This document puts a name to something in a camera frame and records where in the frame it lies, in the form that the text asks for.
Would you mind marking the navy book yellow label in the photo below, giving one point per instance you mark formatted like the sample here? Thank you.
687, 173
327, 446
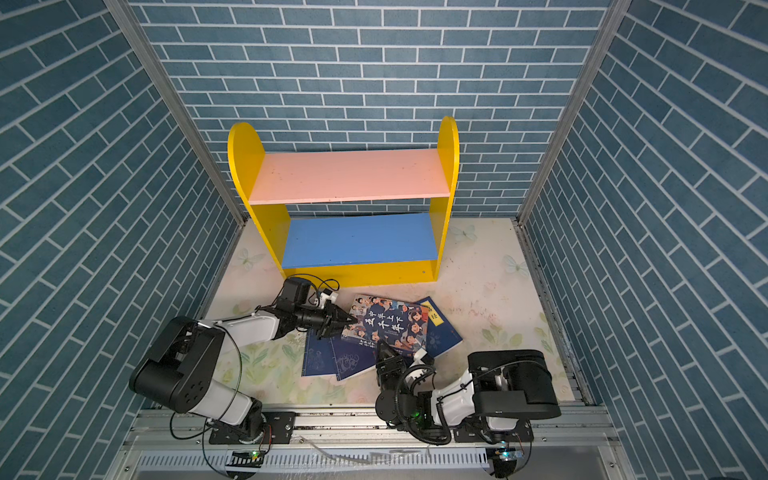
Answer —
350, 358
436, 334

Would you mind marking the colourful illustrated history book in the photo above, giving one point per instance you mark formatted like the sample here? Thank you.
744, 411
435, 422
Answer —
402, 325

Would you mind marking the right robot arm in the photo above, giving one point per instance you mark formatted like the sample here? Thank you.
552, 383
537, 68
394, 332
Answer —
494, 400

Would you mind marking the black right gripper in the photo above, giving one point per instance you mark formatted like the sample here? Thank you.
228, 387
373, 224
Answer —
398, 362

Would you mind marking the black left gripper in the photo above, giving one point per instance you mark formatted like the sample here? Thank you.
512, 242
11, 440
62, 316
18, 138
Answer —
331, 311

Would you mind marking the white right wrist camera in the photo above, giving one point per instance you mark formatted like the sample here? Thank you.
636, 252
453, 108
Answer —
421, 357

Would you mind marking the navy book leftmost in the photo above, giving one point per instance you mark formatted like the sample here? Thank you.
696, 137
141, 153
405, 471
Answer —
318, 357

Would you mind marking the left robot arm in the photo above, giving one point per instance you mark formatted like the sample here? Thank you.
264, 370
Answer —
178, 369

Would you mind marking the aluminium frame rail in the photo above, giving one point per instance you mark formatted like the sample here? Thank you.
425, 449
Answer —
351, 442

